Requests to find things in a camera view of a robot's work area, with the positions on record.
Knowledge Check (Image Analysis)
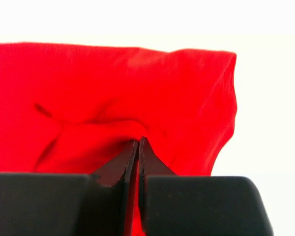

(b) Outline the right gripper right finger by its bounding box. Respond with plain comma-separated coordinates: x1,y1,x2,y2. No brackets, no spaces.
138,138,273,236

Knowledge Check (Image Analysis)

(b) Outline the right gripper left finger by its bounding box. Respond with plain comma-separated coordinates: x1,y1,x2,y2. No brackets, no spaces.
0,141,138,236

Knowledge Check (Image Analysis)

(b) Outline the red t-shirt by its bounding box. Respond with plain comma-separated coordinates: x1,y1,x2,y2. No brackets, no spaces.
0,42,237,236

